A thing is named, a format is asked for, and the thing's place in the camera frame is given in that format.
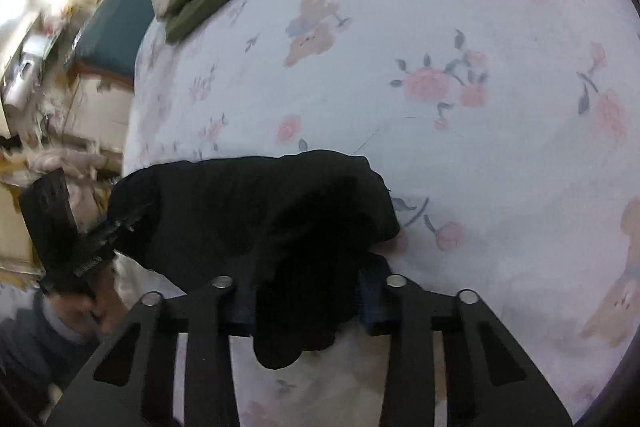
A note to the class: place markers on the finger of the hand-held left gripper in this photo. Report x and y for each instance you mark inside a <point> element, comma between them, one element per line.
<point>47,212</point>
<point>110,229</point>

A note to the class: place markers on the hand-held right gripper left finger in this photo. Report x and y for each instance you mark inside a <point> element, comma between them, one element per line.
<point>210,357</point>

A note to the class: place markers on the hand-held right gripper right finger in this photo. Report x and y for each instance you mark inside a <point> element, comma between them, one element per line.
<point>405,357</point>

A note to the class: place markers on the black pants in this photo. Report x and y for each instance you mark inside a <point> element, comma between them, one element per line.
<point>260,227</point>

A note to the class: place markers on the person's left forearm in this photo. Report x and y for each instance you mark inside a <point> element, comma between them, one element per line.
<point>35,352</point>

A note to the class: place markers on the person's left hand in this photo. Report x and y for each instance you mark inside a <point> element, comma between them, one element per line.
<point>102,307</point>

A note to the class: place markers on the pink fluffy garment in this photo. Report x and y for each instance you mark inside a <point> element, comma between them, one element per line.
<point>65,164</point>

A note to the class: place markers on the teal sofa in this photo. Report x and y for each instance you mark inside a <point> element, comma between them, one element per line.
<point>117,32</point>

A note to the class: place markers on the floral bed sheet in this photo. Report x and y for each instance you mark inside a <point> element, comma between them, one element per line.
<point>450,107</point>

